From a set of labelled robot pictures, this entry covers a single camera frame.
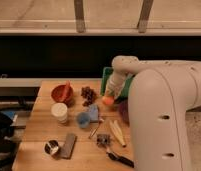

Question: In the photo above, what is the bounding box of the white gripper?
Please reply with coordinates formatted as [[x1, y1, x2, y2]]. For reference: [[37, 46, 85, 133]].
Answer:
[[102, 71, 128, 100]]

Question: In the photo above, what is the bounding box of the red yellow apple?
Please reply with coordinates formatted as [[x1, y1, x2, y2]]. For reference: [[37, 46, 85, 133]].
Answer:
[[102, 96, 114, 106]]

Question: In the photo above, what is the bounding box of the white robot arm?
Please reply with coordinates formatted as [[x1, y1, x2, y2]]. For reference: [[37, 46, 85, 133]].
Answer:
[[104, 55, 201, 171]]

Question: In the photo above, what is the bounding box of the green plastic bin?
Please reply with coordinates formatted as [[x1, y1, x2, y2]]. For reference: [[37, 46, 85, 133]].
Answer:
[[100, 67, 133, 98]]

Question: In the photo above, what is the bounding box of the purple bowl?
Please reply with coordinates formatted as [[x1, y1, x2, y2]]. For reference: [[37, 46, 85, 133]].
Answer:
[[118, 100, 129, 124]]

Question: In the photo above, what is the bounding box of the dark grape bunch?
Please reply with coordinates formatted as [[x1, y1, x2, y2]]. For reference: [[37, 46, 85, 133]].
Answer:
[[81, 86, 97, 106]]

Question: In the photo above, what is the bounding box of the metal spoon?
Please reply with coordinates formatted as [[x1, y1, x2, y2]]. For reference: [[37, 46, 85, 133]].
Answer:
[[88, 118, 105, 139]]

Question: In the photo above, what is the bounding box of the yellow banana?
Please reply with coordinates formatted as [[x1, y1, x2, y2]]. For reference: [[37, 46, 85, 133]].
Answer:
[[109, 121, 126, 147]]

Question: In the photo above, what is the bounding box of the blue small cup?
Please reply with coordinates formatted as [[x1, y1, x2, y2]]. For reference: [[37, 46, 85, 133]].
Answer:
[[76, 112, 90, 129]]

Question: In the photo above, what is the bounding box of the red chili pepper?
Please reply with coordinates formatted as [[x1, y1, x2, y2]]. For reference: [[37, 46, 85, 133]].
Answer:
[[62, 81, 71, 102]]

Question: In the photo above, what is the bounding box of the orange bowl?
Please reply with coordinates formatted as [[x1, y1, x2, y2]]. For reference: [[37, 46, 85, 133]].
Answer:
[[51, 84, 73, 104]]

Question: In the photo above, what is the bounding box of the white cup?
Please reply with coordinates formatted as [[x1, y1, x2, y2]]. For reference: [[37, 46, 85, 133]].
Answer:
[[51, 103, 68, 123]]

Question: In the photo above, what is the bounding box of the grey rectangular block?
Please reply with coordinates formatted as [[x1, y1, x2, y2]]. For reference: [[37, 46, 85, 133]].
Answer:
[[61, 133, 77, 159]]

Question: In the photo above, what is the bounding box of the black chair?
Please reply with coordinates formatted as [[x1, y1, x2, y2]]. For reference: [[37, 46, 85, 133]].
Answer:
[[0, 112, 16, 169]]

